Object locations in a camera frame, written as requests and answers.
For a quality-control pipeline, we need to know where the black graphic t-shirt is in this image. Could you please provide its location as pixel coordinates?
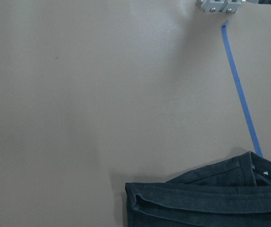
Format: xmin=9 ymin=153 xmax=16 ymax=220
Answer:
xmin=125 ymin=151 xmax=271 ymax=227

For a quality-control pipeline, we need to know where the aluminium frame post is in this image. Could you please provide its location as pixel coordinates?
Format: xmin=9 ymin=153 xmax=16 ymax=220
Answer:
xmin=196 ymin=0 xmax=243 ymax=14

